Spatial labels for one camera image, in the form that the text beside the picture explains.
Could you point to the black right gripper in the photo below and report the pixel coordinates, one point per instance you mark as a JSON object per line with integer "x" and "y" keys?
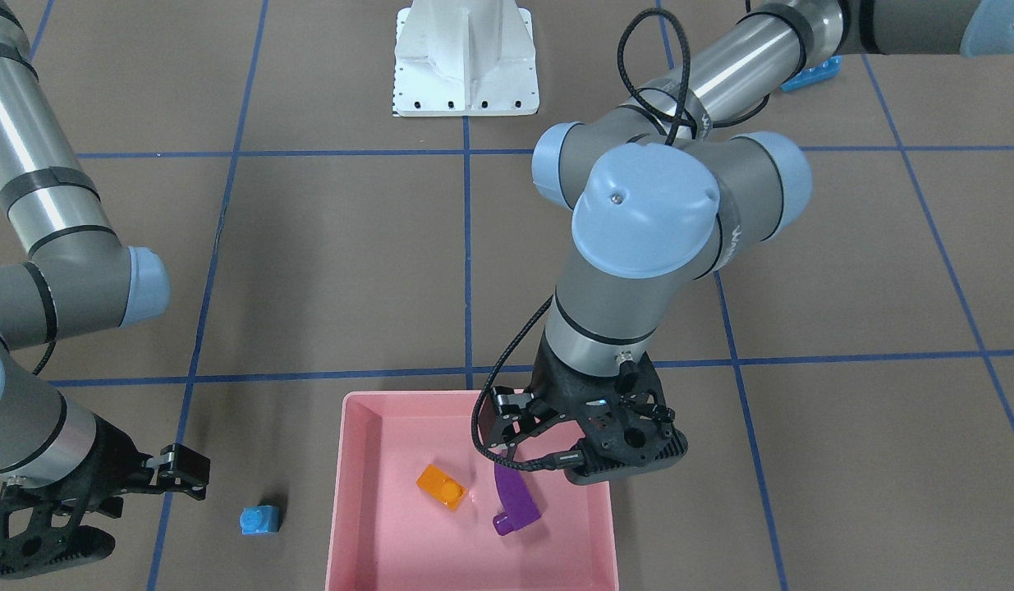
{"x": 111, "y": 461}

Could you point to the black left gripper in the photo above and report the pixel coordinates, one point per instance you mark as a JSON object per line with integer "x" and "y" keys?
{"x": 558, "y": 387}

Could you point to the purple toy block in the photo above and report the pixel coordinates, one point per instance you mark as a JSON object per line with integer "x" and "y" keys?
{"x": 519, "y": 508}

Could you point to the orange toy block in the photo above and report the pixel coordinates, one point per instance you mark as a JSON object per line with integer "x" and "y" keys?
{"x": 441, "y": 487}

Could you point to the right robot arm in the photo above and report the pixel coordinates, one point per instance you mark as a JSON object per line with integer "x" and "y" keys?
{"x": 58, "y": 460}

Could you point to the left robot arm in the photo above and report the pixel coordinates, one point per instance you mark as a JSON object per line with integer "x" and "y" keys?
{"x": 656, "y": 205}

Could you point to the pink plastic box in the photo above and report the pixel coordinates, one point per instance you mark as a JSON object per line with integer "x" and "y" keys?
{"x": 389, "y": 535}

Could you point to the small blue square block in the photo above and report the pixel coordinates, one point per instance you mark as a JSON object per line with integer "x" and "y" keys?
{"x": 260, "y": 520}

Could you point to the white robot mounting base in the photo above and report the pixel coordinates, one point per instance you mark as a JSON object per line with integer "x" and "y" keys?
{"x": 465, "y": 59}

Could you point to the long blue studded block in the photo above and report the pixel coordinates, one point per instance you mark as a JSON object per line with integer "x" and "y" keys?
{"x": 818, "y": 74}

